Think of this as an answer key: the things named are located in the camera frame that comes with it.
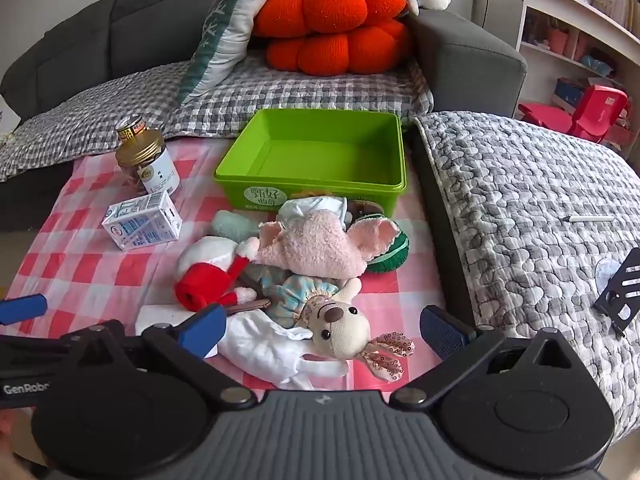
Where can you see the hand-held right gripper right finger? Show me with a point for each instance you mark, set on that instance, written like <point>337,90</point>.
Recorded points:
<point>440,332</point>

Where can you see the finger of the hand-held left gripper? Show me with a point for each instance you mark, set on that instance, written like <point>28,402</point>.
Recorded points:
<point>22,309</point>

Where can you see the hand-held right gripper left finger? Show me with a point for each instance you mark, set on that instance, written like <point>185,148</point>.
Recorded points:
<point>205,331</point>

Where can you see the red and white plush toy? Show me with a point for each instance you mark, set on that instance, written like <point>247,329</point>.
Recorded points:
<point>200,285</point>

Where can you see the white plastic bag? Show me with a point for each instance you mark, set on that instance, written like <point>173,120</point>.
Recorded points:
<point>265,350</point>

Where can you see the green round plush toy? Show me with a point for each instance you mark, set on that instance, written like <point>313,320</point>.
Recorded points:
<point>395,255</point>

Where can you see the beige rabbit doll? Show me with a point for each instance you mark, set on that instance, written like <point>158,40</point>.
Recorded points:
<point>335,327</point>

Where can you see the pink plush toy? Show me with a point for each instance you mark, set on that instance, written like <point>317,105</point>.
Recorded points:
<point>310,245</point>

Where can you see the green plastic box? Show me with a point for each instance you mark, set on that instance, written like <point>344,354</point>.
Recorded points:
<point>310,160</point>

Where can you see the white flat box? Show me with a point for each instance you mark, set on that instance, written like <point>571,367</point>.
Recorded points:
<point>155,316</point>

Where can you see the pink checked tablecloth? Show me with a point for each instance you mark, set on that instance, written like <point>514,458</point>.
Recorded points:
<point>90,270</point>

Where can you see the grey knitted throw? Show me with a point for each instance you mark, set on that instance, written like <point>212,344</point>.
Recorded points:
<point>440,220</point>

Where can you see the blue and white carton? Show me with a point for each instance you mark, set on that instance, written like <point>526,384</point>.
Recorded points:
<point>140,222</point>

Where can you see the brown plush toy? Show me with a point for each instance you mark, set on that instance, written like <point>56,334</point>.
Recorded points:
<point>365,207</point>

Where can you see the grey patterned quilt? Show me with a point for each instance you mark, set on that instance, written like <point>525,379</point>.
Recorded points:
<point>525,200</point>

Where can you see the gold-lidded snack jar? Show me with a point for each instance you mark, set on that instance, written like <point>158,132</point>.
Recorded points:
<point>160,170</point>

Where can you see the white pen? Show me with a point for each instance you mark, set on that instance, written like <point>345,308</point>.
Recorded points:
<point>590,218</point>

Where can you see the small tin can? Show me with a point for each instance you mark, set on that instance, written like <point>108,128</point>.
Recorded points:
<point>131,127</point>

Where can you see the grey checked blanket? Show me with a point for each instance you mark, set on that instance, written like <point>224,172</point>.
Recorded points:
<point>300,90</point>

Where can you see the blue storage box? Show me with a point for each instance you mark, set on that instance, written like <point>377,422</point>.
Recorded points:
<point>567,91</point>

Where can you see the red plastic chair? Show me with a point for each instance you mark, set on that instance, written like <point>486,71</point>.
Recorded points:
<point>597,105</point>

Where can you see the teal and white pillow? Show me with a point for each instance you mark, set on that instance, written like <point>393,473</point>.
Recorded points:
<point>225,35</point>

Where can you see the orange pumpkin cushion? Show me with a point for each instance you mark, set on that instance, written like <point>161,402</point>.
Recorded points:
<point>325,52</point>
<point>330,5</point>

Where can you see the grey sofa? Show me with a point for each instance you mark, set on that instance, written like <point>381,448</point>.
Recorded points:
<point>150,20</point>

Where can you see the white shelf unit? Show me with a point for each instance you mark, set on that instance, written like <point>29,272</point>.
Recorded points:
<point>560,15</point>

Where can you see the black metal bracket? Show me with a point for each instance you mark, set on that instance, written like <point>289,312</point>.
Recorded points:
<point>620,300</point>

